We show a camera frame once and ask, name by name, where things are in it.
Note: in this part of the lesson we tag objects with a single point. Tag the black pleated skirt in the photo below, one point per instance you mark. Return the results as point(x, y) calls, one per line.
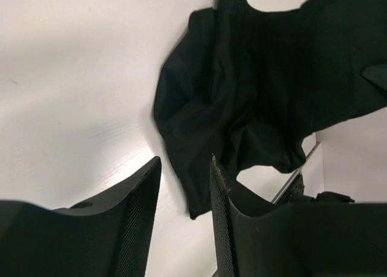
point(247, 86)

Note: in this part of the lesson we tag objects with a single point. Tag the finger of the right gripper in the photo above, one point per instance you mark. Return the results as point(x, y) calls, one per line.
point(376, 74)

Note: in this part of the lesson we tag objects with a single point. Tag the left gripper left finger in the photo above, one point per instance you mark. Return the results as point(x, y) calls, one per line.
point(108, 234)

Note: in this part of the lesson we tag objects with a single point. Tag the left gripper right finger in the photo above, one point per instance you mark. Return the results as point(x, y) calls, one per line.
point(328, 235)

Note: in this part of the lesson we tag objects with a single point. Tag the aluminium table edge rail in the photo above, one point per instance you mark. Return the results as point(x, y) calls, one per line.
point(308, 180)

